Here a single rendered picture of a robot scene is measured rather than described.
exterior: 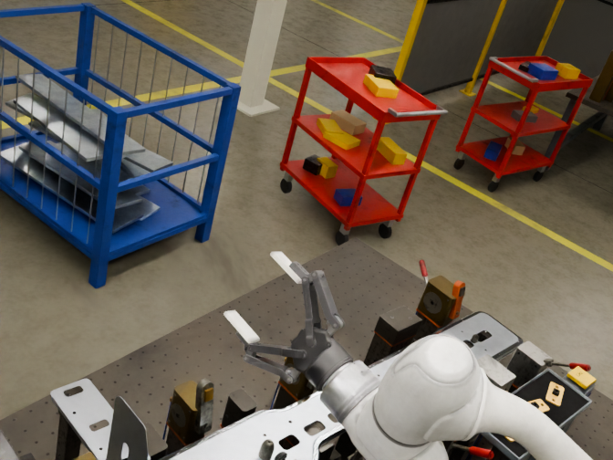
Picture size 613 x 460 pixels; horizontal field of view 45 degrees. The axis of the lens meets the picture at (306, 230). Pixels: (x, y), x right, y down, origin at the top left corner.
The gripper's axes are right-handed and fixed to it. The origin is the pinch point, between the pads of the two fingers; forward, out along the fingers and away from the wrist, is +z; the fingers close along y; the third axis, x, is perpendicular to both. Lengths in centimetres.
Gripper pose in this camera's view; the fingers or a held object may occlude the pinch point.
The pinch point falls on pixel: (255, 287)
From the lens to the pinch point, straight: 123.3
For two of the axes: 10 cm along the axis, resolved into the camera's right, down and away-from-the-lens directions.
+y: 5.9, -7.5, -3.0
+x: -4.7, -0.2, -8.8
